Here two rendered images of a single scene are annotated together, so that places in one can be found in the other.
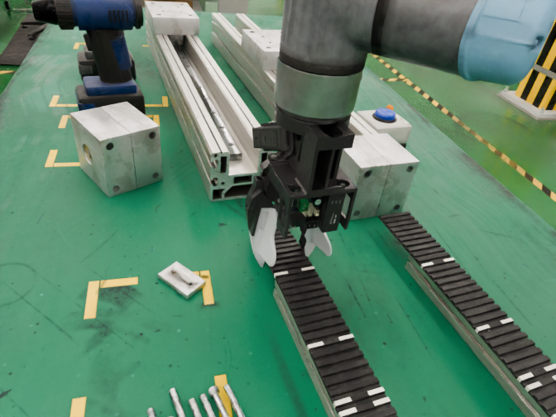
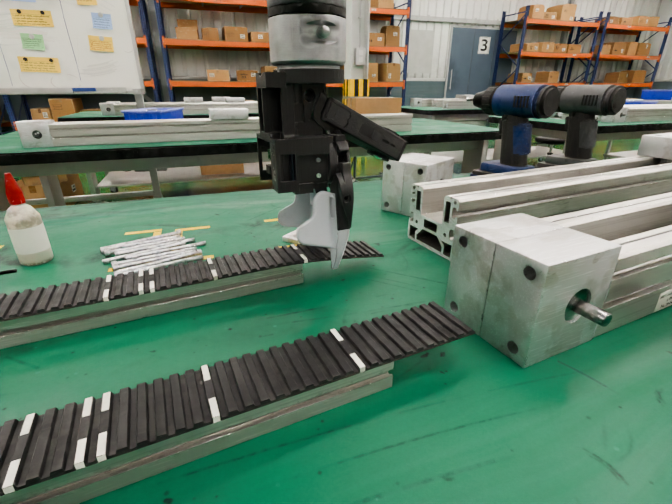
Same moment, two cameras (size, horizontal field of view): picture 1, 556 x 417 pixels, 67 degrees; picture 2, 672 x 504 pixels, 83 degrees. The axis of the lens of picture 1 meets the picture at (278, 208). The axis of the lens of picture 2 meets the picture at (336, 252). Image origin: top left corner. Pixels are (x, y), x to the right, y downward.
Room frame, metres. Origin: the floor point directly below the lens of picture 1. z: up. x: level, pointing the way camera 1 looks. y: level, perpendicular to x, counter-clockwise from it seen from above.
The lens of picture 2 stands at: (0.40, -0.44, 0.99)
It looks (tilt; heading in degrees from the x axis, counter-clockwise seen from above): 24 degrees down; 89
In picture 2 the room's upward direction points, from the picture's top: straight up
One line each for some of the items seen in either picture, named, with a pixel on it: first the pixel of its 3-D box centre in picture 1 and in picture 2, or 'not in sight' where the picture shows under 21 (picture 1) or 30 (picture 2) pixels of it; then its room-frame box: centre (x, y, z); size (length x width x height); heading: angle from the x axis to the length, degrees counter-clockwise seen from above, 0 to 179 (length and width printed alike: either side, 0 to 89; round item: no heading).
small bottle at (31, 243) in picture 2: not in sight; (23, 218); (0.00, 0.02, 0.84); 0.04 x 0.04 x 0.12
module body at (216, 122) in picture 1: (190, 78); (606, 189); (0.90, 0.23, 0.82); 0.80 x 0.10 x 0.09; 25
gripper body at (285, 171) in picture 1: (307, 166); (304, 132); (0.37, -0.02, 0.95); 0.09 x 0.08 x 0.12; 24
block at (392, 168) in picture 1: (374, 174); (533, 287); (0.58, -0.14, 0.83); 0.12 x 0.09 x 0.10; 115
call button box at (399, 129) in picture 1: (376, 131); not in sight; (0.78, -0.17, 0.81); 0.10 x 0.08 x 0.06; 115
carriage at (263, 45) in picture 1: (274, 55); not in sight; (0.98, 0.05, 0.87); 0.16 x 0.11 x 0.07; 25
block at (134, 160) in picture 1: (125, 146); (422, 185); (0.57, 0.25, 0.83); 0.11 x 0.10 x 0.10; 137
